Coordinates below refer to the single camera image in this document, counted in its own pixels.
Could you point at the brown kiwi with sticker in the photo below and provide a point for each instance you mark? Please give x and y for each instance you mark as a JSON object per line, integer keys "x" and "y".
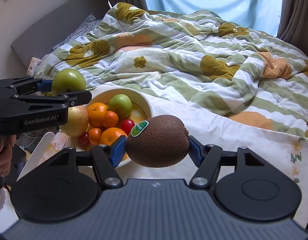
{"x": 157, "y": 142}

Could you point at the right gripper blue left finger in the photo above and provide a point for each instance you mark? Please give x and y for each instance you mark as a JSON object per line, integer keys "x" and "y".
{"x": 105, "y": 159}

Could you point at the white floral tablecloth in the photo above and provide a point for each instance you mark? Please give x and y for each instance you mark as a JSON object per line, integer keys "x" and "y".
{"x": 288, "y": 153}

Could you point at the green apple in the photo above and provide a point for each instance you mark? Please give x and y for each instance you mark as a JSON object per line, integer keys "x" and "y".
{"x": 121, "y": 105}
{"x": 66, "y": 81}

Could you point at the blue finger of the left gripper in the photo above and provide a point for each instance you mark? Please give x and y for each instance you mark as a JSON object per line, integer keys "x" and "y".
{"x": 44, "y": 86}
{"x": 77, "y": 98}

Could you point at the grey patterned pillow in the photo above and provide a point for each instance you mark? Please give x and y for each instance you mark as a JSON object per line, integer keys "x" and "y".
{"x": 89, "y": 23}

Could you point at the green apple in bowl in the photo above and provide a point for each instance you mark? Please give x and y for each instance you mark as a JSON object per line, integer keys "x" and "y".
{"x": 121, "y": 105}

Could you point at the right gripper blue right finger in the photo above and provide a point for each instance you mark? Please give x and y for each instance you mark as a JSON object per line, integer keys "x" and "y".
{"x": 207, "y": 159}

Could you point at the person left hand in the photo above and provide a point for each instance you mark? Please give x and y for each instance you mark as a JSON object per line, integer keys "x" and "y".
{"x": 6, "y": 153}

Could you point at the white chair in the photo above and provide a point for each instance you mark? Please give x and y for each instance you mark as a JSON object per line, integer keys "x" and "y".
{"x": 37, "y": 154}

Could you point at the grey bed headboard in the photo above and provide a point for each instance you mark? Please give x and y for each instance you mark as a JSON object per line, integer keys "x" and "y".
{"x": 53, "y": 28}

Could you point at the brown right curtain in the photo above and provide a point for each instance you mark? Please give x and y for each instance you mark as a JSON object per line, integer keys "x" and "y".
{"x": 293, "y": 26}

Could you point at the large orange in bowl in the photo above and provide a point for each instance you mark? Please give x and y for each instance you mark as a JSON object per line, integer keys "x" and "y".
{"x": 110, "y": 135}

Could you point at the green striped floral blanket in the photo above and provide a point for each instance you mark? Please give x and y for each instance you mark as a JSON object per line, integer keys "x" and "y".
{"x": 196, "y": 59}

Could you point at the cream duck pattern bowl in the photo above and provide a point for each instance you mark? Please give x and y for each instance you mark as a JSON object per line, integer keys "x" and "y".
{"x": 141, "y": 111}

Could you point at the small orange mandarin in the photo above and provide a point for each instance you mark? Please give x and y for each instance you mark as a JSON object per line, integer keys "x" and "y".
{"x": 94, "y": 135}

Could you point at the small mandarin in bowl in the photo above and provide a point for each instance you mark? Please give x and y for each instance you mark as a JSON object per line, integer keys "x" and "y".
{"x": 110, "y": 119}

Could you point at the yellow brown pear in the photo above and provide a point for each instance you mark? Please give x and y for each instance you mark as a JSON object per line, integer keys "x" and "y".
{"x": 77, "y": 121}

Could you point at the red cherry tomato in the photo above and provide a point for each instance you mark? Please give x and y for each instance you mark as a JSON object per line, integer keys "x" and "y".
{"x": 83, "y": 139}
{"x": 127, "y": 125}

